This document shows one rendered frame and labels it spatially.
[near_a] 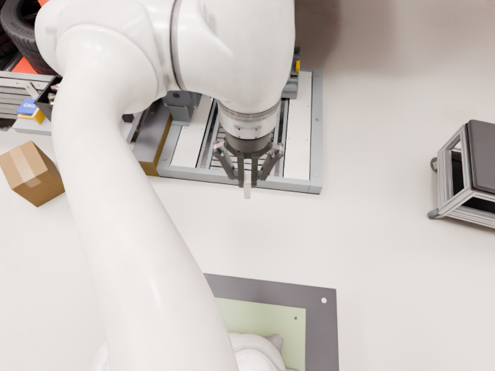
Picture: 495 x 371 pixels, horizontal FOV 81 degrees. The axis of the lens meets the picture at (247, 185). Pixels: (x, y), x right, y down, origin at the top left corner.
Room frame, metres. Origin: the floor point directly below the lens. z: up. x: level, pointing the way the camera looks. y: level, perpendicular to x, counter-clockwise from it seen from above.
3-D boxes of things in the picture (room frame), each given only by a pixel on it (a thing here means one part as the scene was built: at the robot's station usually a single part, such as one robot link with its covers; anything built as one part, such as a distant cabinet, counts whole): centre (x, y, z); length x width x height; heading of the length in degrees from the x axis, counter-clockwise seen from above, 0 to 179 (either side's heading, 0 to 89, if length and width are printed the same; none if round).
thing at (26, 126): (0.76, 0.63, 0.44); 0.43 x 0.17 x 0.03; 83
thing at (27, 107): (0.78, 0.79, 0.47); 0.07 x 0.07 x 0.02; 83
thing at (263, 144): (0.31, 0.00, 0.86); 0.08 x 0.07 x 0.09; 88
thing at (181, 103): (1.22, 0.29, 0.26); 0.42 x 0.18 x 0.35; 173
